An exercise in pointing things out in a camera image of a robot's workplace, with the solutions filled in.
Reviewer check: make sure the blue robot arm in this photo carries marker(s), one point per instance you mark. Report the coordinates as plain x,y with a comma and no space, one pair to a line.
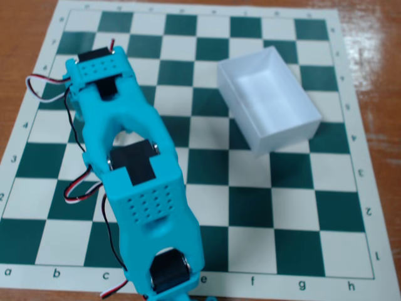
138,188

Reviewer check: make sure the white open rectangular box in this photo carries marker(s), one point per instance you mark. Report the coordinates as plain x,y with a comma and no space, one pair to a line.
269,94

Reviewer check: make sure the green and white chessboard mat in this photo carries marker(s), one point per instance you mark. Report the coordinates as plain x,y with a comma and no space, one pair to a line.
219,194

